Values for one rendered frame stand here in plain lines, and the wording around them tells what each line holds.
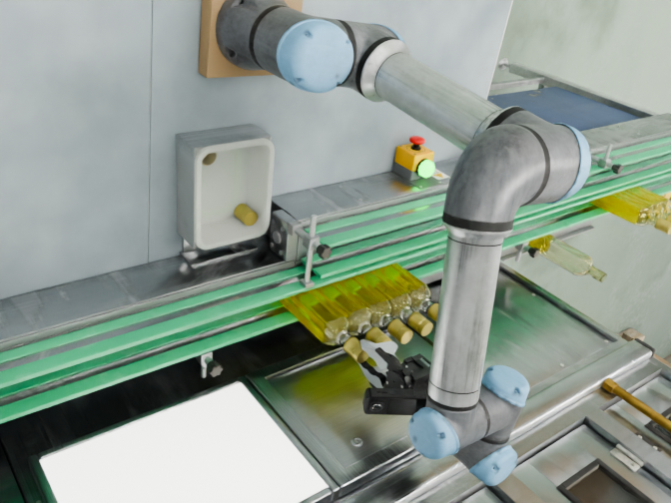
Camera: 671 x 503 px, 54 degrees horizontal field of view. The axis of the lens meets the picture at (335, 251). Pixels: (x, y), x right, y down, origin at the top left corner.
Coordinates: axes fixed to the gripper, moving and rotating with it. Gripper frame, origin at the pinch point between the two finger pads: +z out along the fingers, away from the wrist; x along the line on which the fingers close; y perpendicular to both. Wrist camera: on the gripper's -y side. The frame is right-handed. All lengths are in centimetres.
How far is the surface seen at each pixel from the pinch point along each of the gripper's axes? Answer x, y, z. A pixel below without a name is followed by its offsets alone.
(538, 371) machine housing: -16, 47, -12
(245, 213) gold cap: 16.1, -6.8, 34.8
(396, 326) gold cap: 1.7, 10.6, 1.6
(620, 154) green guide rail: 13, 123, 24
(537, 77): 14, 167, 92
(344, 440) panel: -12.3, -8.2, -7.9
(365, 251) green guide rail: 6.2, 18.6, 22.6
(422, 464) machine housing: -12.6, 1.0, -20.1
